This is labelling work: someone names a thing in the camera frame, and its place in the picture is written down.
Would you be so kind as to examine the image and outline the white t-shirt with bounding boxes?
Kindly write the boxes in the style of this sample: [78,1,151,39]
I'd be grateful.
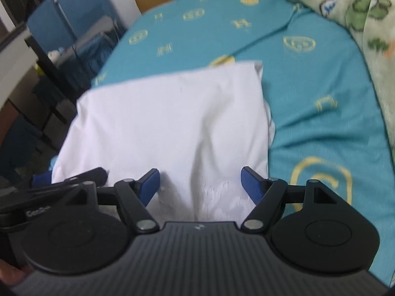
[52,61,275,223]

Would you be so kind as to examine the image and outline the person's left hand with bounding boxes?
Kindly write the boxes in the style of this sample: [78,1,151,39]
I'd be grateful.
[0,259,31,286]

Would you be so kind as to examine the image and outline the teal smiley bed sheet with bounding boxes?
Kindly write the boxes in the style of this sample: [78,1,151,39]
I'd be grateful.
[89,0,394,284]

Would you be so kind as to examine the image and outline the small plush toy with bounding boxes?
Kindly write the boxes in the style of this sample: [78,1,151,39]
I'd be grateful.
[47,47,66,63]

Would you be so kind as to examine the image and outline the grey cloth on chair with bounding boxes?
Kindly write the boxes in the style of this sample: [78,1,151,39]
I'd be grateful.
[69,15,120,50]

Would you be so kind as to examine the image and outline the blue chair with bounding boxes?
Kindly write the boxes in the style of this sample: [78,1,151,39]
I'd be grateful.
[27,0,126,88]

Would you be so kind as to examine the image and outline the green cartoon fleece blanket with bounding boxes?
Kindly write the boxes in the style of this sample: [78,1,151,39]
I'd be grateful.
[290,0,394,146]

